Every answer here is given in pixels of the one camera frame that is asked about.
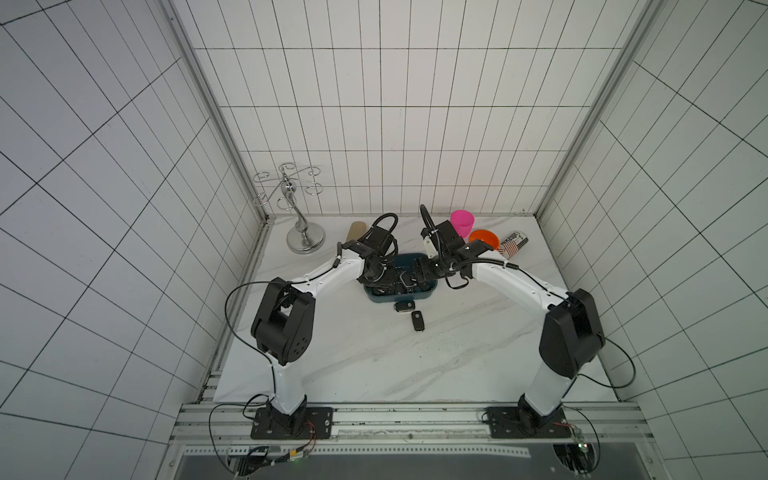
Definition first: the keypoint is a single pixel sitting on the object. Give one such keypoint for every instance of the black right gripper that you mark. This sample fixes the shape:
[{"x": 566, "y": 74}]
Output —
[{"x": 424, "y": 280}]

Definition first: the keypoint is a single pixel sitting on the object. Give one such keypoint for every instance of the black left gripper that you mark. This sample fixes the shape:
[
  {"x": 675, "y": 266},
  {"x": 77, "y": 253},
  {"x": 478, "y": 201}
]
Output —
[{"x": 365, "y": 280}]

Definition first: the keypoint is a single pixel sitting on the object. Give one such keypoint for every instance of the black car key top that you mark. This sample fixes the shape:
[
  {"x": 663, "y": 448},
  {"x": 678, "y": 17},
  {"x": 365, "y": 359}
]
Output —
[{"x": 404, "y": 306}]

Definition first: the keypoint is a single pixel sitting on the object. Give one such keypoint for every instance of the black car key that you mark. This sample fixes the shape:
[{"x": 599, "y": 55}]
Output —
[
  {"x": 418, "y": 321},
  {"x": 404, "y": 306}
]

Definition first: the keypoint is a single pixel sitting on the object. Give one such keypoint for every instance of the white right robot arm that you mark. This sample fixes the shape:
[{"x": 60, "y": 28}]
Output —
[{"x": 572, "y": 333}]

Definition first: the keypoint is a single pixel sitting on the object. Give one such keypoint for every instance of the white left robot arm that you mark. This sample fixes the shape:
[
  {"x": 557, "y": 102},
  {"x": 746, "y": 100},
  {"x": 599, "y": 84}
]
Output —
[{"x": 284, "y": 322}]

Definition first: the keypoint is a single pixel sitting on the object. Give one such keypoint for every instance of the teal storage box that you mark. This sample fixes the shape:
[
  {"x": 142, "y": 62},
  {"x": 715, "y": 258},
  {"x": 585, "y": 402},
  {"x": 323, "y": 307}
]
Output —
[{"x": 400, "y": 282}]

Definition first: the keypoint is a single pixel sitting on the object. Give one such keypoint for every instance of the beige glasses case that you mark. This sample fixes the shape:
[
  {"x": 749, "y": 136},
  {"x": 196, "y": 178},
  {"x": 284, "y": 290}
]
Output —
[{"x": 356, "y": 231}]

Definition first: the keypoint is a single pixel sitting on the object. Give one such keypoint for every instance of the pink plastic goblet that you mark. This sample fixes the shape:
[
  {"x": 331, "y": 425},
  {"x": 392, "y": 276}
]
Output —
[{"x": 463, "y": 222}]

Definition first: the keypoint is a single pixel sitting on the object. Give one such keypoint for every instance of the orange plastic bowl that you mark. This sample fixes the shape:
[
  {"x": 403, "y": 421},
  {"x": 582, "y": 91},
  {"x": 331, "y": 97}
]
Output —
[{"x": 485, "y": 236}]

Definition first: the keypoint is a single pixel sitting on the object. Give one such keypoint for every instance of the striped drink can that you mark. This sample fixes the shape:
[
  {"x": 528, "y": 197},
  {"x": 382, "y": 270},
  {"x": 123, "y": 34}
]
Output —
[{"x": 512, "y": 244}]

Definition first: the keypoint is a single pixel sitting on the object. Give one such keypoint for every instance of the silver metal cup stand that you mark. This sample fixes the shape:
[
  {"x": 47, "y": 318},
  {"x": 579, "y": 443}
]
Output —
[{"x": 291, "y": 182}]

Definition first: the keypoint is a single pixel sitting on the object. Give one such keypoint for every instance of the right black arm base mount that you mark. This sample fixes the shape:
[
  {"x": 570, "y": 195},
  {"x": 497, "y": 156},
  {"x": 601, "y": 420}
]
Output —
[{"x": 522, "y": 421}]

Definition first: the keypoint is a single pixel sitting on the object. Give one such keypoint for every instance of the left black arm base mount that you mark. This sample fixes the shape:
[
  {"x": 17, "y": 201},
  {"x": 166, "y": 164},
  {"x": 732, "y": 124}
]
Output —
[{"x": 307, "y": 422}]

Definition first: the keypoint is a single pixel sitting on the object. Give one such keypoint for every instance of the aluminium mounting rail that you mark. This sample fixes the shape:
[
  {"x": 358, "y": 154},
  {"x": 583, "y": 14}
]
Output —
[{"x": 394, "y": 428}]

